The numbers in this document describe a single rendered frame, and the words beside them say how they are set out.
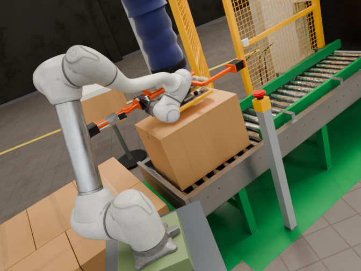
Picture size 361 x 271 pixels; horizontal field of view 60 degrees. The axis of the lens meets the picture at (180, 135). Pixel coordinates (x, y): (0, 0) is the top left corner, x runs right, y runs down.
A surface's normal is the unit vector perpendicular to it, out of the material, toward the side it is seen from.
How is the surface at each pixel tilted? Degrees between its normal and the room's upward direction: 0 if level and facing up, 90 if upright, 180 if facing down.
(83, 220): 66
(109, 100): 90
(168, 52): 77
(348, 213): 0
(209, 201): 90
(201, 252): 0
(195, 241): 0
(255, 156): 90
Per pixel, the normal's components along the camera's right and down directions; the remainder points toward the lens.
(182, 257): -0.33, -0.84
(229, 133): 0.49, 0.25
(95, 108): 0.13, 0.44
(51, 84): -0.29, 0.32
